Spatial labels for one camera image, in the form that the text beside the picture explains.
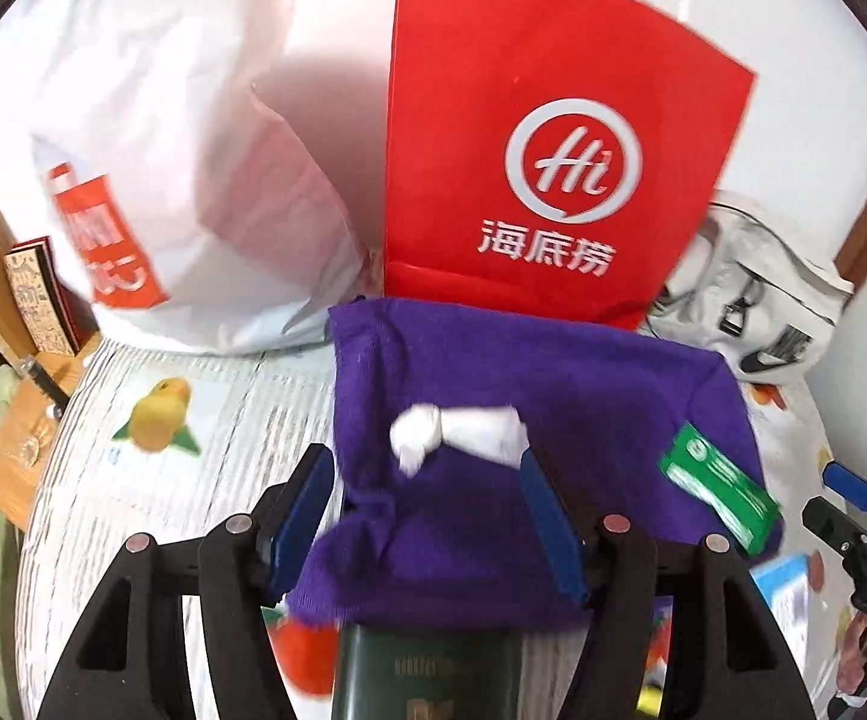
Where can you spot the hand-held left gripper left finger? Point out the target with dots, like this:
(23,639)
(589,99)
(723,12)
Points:
(302,517)

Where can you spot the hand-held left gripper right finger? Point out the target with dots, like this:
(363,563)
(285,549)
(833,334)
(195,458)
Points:
(546,517)

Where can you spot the white knotted plastic bag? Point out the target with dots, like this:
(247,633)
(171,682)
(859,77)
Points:
(478,431)

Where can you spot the green packet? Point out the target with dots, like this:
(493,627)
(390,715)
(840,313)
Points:
(718,491)

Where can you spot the person's right hand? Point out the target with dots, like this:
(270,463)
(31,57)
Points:
(853,652)

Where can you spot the blue white packet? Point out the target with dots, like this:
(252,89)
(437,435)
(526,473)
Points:
(786,600)

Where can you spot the dark green booklet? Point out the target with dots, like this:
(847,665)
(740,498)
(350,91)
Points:
(403,667)

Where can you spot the grey sling bag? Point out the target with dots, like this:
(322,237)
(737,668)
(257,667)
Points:
(771,270)

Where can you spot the illustrated cover book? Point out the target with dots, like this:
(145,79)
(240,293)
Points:
(43,292)

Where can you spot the white plastic shopping bag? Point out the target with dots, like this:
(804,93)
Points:
(178,90)

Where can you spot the red paper bag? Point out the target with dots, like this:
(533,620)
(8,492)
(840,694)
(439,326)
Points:
(478,52)

